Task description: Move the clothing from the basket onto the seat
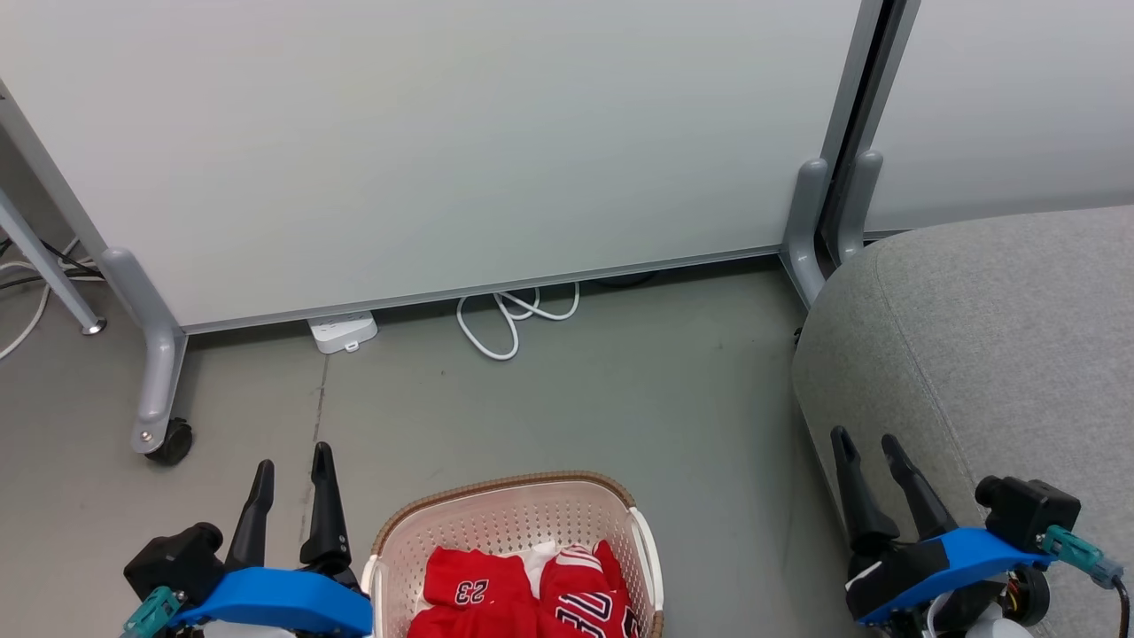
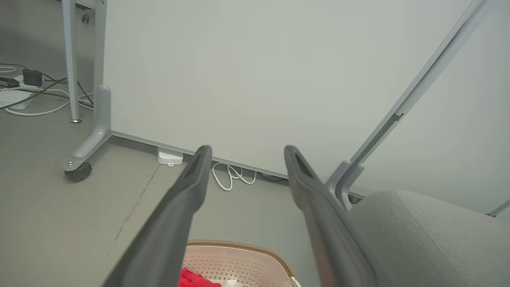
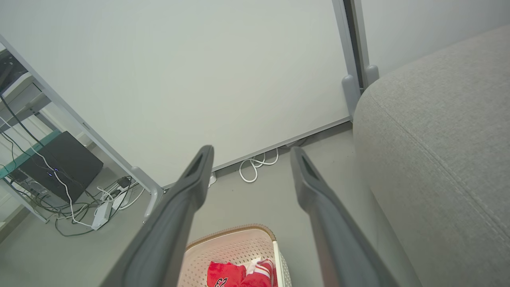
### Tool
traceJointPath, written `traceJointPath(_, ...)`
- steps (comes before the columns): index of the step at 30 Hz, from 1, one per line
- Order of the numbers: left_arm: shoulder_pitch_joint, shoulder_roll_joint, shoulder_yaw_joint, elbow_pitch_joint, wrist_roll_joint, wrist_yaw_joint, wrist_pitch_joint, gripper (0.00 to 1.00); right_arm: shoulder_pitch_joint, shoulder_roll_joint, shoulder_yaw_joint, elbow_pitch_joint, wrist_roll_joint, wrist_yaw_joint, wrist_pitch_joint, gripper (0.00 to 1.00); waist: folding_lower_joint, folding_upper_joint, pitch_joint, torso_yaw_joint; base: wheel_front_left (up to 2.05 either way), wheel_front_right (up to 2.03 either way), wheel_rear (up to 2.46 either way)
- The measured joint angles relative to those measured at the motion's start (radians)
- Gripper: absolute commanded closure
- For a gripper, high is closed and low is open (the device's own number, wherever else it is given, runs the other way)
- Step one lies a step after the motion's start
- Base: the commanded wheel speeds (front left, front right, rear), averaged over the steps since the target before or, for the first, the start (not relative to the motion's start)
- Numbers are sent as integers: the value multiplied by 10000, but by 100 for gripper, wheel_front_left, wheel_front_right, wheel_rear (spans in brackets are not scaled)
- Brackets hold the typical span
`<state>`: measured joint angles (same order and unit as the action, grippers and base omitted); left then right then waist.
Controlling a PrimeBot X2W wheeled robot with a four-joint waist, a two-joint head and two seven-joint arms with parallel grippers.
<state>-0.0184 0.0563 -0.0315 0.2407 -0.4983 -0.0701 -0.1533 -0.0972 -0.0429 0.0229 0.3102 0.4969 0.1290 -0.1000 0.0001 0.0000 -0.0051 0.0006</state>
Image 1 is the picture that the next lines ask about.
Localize red jersey number 23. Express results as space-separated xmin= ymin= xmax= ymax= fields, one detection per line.
xmin=407 ymin=546 xmax=540 ymax=638

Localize teal camera connector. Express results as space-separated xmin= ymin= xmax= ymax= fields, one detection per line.
xmin=1040 ymin=525 xmax=1125 ymax=590
xmin=121 ymin=585 xmax=184 ymax=638

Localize teal right camera connector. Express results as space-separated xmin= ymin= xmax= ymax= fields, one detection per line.
xmin=1040 ymin=525 xmax=1125 ymax=590

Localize white power strip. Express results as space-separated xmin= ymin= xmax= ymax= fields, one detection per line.
xmin=307 ymin=310 xmax=379 ymax=355

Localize teal left camera connector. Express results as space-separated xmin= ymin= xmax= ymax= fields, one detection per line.
xmin=121 ymin=585 xmax=184 ymax=638

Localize narrow white partition panel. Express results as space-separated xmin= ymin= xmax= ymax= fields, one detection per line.
xmin=864 ymin=0 xmax=1134 ymax=237

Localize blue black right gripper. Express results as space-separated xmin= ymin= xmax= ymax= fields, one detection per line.
xmin=829 ymin=425 xmax=1052 ymax=626

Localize large white partition panel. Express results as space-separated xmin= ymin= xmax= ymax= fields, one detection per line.
xmin=0 ymin=0 xmax=887 ymax=335

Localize white plastic laundry basket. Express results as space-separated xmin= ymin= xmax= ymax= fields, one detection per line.
xmin=361 ymin=471 xmax=665 ymax=638

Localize grey fabric sofa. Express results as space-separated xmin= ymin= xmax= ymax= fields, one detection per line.
xmin=791 ymin=206 xmax=1134 ymax=638

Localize grey metal table leg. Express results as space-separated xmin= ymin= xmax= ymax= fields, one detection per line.
xmin=0 ymin=190 xmax=108 ymax=337

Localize grey partition foot with caster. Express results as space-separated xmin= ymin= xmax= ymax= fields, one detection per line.
xmin=99 ymin=247 xmax=190 ymax=455

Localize thin white cable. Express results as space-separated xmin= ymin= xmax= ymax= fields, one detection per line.
xmin=0 ymin=237 xmax=82 ymax=362

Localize looped white power cable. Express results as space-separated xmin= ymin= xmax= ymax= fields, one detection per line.
xmin=455 ymin=281 xmax=582 ymax=362

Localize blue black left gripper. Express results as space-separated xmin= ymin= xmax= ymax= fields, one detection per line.
xmin=173 ymin=440 xmax=374 ymax=638

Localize black caster wheel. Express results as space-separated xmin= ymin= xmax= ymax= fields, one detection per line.
xmin=145 ymin=418 xmax=194 ymax=467

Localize red basketball jersey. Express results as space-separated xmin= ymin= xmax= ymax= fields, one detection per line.
xmin=537 ymin=540 xmax=641 ymax=638

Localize thin black floor cables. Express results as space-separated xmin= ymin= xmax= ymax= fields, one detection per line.
xmin=0 ymin=234 xmax=105 ymax=291

